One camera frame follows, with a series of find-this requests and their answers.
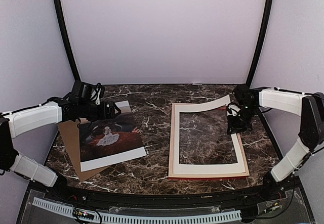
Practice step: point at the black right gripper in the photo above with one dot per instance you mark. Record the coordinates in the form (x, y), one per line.
(235, 128)

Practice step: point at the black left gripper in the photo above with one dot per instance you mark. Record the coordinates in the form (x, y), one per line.
(104, 115)

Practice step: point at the canyon photo print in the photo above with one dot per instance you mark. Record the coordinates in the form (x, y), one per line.
(110, 141)

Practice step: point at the red wooden picture frame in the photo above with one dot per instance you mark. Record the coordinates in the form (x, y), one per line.
(207, 174)

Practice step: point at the white photo mat board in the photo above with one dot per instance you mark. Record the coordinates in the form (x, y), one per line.
(202, 168)

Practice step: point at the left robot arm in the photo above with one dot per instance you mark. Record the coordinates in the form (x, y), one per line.
(24, 124)

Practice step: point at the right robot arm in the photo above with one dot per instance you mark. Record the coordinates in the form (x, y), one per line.
(307, 106)

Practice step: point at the brown cardboard backing board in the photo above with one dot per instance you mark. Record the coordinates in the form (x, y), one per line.
(70, 136)

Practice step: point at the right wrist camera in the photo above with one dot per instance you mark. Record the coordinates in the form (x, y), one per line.
(235, 107)

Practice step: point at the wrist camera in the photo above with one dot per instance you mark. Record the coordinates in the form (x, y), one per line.
(235, 107)
(83, 92)

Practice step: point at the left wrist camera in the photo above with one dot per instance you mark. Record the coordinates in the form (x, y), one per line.
(83, 92)

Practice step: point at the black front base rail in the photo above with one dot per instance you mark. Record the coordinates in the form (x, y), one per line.
(126, 191)

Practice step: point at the white slotted cable duct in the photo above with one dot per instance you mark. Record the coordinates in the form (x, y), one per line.
(133, 215)

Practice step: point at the black left enclosure post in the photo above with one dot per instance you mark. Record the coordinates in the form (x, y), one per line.
(66, 40)

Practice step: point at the black enclosure post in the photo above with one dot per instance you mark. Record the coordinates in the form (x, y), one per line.
(66, 40)
(260, 42)

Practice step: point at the black right enclosure post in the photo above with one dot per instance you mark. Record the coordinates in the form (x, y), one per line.
(260, 42)

